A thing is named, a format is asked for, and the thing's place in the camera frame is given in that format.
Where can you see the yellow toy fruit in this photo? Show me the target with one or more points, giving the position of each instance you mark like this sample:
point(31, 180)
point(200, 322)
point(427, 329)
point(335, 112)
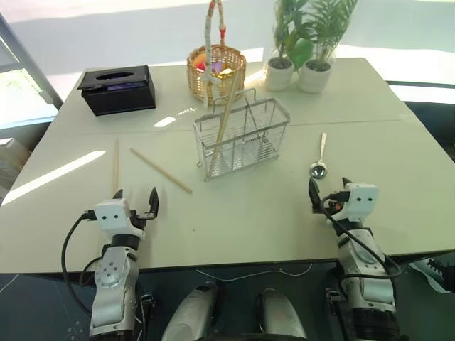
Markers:
point(226, 72)

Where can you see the grey robot leg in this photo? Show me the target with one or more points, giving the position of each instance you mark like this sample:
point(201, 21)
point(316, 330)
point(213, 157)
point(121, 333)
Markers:
point(281, 316)
point(193, 312)

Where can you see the grey right robot leg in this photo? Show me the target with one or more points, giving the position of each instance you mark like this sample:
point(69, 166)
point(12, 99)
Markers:
point(281, 316)

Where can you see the silver metal spoon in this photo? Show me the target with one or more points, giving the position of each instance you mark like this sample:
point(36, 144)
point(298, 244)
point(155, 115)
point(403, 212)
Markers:
point(317, 170)

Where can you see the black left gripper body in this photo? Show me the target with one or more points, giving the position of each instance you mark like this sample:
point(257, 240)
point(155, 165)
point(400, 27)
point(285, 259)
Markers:
point(142, 215)

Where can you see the black tissue box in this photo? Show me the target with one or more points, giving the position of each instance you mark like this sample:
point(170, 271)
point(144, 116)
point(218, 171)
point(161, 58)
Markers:
point(117, 97)

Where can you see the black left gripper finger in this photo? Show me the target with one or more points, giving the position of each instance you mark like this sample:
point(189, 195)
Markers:
point(119, 194)
point(154, 202)

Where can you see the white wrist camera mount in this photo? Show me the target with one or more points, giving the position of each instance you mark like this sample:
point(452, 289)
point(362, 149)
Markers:
point(112, 215)
point(362, 200)

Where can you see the orange toy fruit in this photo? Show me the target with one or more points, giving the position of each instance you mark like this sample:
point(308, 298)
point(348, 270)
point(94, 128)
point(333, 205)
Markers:
point(199, 60)

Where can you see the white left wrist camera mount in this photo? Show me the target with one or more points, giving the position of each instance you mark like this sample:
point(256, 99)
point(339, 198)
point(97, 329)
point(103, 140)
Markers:
point(112, 215)

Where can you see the wooden chopstick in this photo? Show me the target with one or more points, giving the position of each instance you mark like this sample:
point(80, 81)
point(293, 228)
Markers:
point(160, 170)
point(227, 106)
point(115, 167)

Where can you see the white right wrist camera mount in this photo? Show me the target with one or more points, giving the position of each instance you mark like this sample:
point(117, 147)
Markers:
point(362, 200)

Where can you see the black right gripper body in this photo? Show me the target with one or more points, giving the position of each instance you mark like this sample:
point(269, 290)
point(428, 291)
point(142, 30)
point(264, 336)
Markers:
point(336, 202)

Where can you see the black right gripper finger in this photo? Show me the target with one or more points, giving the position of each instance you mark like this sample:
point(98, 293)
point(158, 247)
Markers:
point(314, 195)
point(346, 182)

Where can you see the broad-leaf plant in white pot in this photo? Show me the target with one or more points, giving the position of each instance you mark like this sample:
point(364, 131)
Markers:
point(279, 76)

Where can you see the grey window frame post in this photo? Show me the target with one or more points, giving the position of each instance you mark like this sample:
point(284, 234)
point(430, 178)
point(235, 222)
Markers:
point(32, 64)

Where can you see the white sneaker with black laces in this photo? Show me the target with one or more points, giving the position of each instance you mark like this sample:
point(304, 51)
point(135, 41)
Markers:
point(426, 274)

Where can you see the purple toy fruit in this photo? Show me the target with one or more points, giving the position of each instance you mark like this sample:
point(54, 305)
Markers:
point(217, 66)

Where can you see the grey left robot leg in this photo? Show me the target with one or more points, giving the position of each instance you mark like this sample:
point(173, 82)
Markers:
point(193, 312)

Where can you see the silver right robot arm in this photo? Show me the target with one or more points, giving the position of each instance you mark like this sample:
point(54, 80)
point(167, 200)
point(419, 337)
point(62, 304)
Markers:
point(362, 257)

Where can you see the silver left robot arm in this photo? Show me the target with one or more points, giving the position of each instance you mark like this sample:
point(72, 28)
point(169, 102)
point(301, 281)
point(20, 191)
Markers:
point(110, 271)

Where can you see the palm plant in white pot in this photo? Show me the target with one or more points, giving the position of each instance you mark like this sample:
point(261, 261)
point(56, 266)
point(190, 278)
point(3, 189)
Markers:
point(314, 80)

